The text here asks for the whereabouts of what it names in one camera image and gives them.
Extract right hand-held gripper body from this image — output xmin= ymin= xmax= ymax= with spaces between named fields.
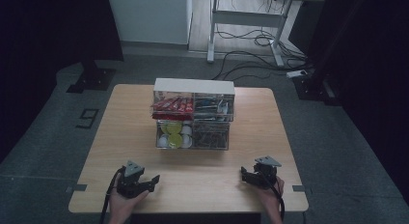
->
xmin=254 ymin=155 xmax=283 ymax=190

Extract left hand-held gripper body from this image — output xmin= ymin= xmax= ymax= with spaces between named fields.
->
xmin=116 ymin=159 xmax=148 ymax=199

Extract person's left hand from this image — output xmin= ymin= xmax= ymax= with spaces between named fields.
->
xmin=109 ymin=184 xmax=150 ymax=218

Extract person's right hand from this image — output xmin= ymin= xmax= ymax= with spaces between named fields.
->
xmin=257 ymin=177 xmax=286 ymax=215

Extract green-lidded capsule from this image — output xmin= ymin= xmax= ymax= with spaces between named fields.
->
xmin=160 ymin=121 xmax=183 ymax=135
xmin=168 ymin=133 xmax=183 ymax=150

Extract clear drawer with capsules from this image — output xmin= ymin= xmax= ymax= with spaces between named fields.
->
xmin=155 ymin=120 xmax=195 ymax=150

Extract pile of dark packets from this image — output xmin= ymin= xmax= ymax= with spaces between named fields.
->
xmin=194 ymin=99 xmax=230 ymax=120

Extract clear drawer with dark packets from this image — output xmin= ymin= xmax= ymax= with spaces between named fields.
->
xmin=193 ymin=93 xmax=235 ymax=123

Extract stack of red packets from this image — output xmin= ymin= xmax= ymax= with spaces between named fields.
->
xmin=151 ymin=97 xmax=195 ymax=121

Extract clear drawer with red packets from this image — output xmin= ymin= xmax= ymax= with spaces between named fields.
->
xmin=150 ymin=91 xmax=195 ymax=122

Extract white drawer cabinet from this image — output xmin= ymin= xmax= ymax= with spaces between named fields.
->
xmin=150 ymin=77 xmax=236 ymax=151

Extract white power strip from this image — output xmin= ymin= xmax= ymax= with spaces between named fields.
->
xmin=286 ymin=69 xmax=309 ymax=79

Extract black curtain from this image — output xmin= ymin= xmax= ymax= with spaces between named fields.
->
xmin=307 ymin=0 xmax=409 ymax=206
xmin=0 ymin=0 xmax=124 ymax=164

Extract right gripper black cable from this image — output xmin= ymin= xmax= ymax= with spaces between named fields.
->
xmin=259 ymin=170 xmax=286 ymax=222

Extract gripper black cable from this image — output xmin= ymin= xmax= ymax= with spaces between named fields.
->
xmin=99 ymin=167 xmax=125 ymax=224
xmin=259 ymin=170 xmax=286 ymax=222

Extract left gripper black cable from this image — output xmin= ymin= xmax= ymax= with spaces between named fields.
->
xmin=99 ymin=167 xmax=125 ymax=224

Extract black stand base plate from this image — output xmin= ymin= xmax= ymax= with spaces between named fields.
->
xmin=293 ymin=72 xmax=341 ymax=106
xmin=66 ymin=58 xmax=117 ymax=94

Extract black floor cables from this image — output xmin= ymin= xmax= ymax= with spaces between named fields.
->
xmin=211 ymin=27 xmax=312 ymax=82

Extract white desk frame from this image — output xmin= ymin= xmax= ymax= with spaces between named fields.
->
xmin=204 ymin=0 xmax=326 ymax=69

